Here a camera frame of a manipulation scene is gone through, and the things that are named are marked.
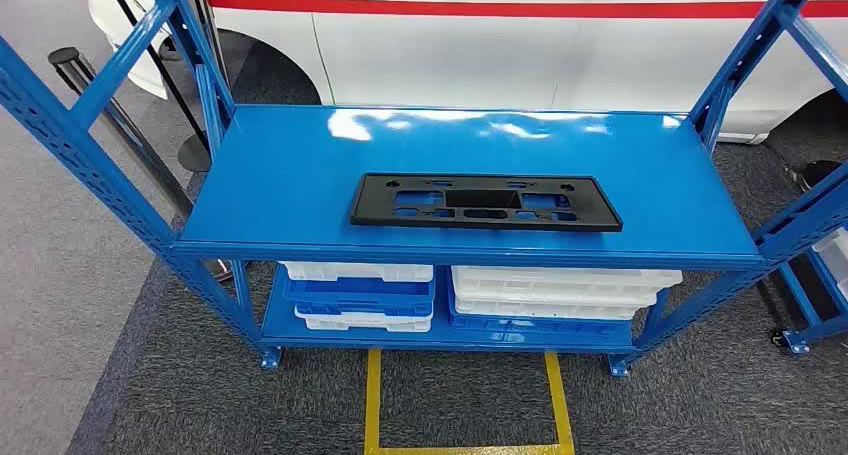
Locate black plastic plate part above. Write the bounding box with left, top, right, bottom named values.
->
left=349, top=172, right=625, bottom=233

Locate blue metal shelf rack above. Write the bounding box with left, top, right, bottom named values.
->
left=0, top=0, right=848, bottom=378

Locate white car with red stripe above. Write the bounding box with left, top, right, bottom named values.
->
left=83, top=0, right=848, bottom=145

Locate thin black pole with base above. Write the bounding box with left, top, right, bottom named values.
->
left=99, top=0, right=213, bottom=174

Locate blue wheeled storage rack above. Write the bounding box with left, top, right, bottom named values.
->
left=769, top=226, right=848, bottom=356

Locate black round stanchion base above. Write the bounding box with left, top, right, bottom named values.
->
left=788, top=159, right=844, bottom=193

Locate chrome stanchion post black cap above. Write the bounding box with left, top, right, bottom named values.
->
left=47, top=46, right=234, bottom=283
left=181, top=0, right=231, bottom=90

